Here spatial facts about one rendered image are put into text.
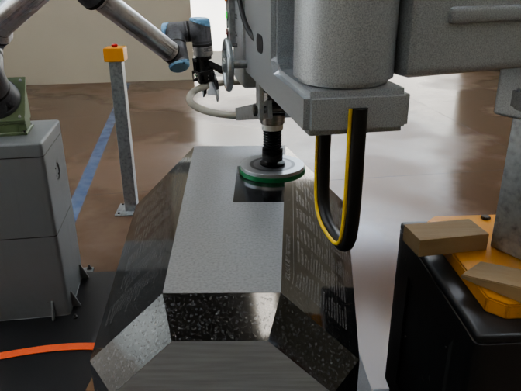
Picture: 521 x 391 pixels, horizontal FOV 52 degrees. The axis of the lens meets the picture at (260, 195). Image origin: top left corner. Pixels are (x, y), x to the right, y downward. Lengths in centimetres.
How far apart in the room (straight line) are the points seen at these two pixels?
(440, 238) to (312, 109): 67
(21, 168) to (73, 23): 615
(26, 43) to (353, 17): 783
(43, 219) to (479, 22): 193
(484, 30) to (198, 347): 82
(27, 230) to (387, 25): 191
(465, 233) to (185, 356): 82
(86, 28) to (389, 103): 760
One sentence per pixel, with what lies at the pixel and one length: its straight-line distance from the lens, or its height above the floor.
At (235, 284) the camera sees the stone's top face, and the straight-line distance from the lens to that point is 116.
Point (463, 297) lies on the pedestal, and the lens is 143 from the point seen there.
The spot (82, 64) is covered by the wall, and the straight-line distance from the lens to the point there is 851.
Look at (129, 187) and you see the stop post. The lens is 364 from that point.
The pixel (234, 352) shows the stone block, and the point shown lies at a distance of 111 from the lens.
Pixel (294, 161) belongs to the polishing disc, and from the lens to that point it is 181.
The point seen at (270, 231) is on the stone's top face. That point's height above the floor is 87.
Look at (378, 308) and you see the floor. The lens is 267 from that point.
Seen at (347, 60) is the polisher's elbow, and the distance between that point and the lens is 96.
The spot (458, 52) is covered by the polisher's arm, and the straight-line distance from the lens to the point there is 110.
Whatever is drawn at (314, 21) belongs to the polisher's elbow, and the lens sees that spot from 97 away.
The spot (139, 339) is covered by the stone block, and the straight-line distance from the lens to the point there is 118.
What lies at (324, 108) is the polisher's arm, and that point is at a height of 126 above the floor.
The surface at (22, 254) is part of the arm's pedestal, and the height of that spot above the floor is 35.
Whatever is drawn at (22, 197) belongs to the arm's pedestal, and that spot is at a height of 62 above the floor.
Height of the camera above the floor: 148
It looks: 22 degrees down
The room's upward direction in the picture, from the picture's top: straight up
